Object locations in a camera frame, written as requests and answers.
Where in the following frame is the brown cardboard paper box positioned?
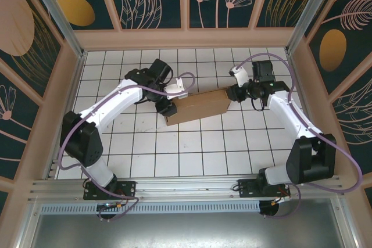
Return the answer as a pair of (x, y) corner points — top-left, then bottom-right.
(163, 87), (233, 127)

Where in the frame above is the small right power connector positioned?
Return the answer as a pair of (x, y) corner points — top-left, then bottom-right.
(271, 195), (291, 206)

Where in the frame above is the small left power connector board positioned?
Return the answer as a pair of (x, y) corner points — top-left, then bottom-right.
(96, 202), (123, 211)

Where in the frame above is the grey metal sheet panel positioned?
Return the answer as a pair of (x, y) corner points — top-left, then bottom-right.
(17, 198), (361, 248)

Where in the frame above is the thin black right gripper cable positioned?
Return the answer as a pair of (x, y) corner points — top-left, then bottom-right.
(251, 98), (267, 112)

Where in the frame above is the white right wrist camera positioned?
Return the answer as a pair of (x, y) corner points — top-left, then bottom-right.
(228, 66), (250, 88)

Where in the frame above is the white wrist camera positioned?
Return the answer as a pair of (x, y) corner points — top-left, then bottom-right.
(163, 76), (188, 100)
(228, 66), (250, 88)

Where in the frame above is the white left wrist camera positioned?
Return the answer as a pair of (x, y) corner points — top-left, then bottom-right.
(163, 76), (188, 100)

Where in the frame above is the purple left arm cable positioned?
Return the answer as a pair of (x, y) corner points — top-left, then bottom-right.
(57, 72), (196, 222)

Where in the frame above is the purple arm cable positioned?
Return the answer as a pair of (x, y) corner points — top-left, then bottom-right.
(57, 72), (196, 222)
(234, 52), (364, 220)

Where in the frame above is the aluminium corner post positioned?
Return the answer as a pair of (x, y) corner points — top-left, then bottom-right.
(24, 0), (88, 59)
(284, 0), (344, 55)

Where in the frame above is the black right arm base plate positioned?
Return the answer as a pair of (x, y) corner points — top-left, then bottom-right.
(237, 178), (291, 199)

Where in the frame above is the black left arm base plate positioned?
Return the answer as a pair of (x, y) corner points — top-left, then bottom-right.
(83, 181), (137, 201)

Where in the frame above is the aluminium frame rail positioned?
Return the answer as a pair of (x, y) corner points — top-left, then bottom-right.
(27, 174), (346, 202)

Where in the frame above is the slotted grey cable duct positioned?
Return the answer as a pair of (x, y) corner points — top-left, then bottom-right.
(40, 201), (262, 214)

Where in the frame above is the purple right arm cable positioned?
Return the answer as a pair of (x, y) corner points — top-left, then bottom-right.
(234, 52), (364, 220)

